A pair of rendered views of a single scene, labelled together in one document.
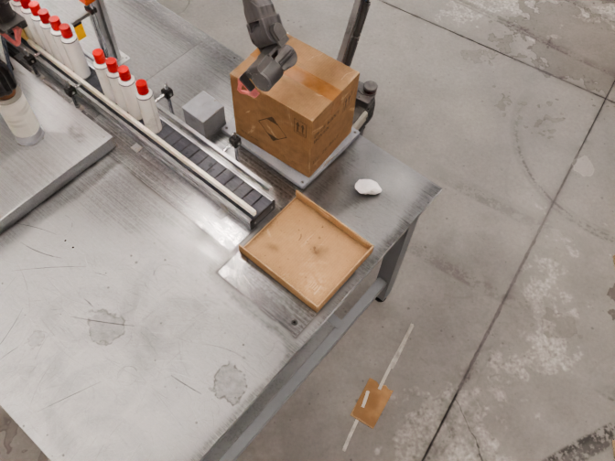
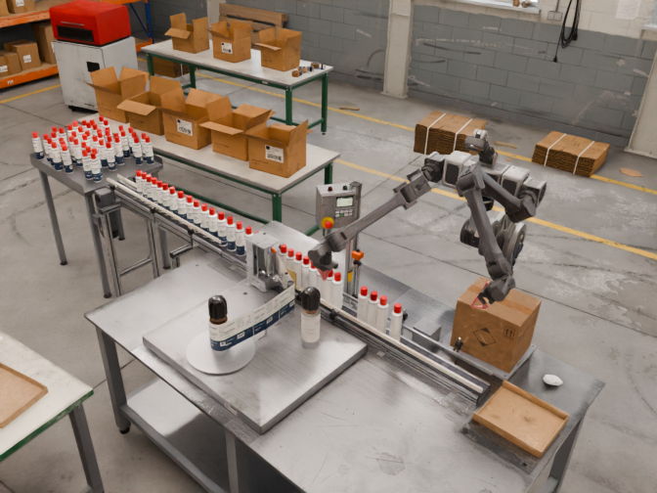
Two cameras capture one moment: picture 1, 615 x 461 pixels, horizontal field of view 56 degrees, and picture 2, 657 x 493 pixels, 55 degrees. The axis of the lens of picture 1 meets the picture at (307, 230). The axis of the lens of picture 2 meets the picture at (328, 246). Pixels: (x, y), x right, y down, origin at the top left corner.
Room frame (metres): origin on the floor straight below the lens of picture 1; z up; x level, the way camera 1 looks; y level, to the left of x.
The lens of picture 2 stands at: (-1.07, 0.69, 2.80)
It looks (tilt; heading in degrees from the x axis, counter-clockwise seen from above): 32 degrees down; 4
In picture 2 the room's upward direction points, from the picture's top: 2 degrees clockwise
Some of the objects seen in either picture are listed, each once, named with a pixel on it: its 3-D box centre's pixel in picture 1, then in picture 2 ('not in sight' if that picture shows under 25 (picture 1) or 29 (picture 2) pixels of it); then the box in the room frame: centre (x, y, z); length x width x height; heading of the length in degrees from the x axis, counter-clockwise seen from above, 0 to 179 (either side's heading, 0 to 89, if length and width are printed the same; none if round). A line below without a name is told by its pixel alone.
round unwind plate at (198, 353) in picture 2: not in sight; (221, 350); (1.05, 1.30, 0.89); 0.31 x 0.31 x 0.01
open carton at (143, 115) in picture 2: not in sight; (150, 107); (3.85, 2.52, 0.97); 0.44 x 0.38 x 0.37; 156
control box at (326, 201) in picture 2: not in sight; (335, 206); (1.56, 0.83, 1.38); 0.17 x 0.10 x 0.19; 108
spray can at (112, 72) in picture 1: (118, 85); (372, 310); (1.30, 0.63, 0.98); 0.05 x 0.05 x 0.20
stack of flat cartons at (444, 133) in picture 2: not in sight; (449, 136); (5.61, -0.18, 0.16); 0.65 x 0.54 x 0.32; 65
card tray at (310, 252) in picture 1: (306, 248); (520, 417); (0.83, 0.00, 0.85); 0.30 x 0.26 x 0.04; 53
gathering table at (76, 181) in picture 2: not in sight; (106, 213); (2.93, 2.62, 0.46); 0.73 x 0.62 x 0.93; 53
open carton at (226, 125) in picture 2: not in sight; (240, 128); (3.49, 1.70, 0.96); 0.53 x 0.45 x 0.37; 152
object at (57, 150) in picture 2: not in sight; (86, 144); (3.00, 2.71, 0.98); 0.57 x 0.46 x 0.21; 143
